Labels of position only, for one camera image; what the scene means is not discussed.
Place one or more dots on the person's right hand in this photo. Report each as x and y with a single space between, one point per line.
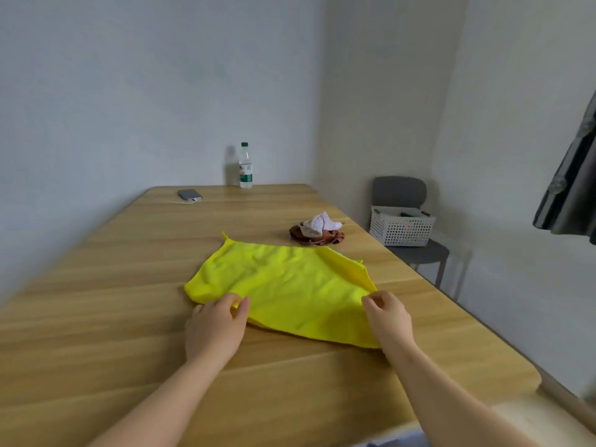
391 321

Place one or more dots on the person's left hand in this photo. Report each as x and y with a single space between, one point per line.
214 330

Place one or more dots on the yellow cloth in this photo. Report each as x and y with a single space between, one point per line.
288 283

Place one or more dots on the white plastic basket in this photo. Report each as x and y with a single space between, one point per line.
401 230

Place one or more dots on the green cloth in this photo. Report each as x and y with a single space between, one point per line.
409 214

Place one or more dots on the lilac dotted white cloth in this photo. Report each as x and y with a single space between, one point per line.
321 223

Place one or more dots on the person's right forearm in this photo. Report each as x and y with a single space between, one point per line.
451 405

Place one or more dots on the person's left forearm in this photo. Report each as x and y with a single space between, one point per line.
158 409

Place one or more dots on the wooden table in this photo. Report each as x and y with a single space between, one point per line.
93 321

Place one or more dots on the grey chair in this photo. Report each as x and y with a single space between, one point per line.
399 190

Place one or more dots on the grey smartphone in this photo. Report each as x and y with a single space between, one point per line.
189 195

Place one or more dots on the clear green-label water bottle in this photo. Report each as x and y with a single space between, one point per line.
246 169

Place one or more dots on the dark grey curtain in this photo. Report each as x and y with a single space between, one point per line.
570 195

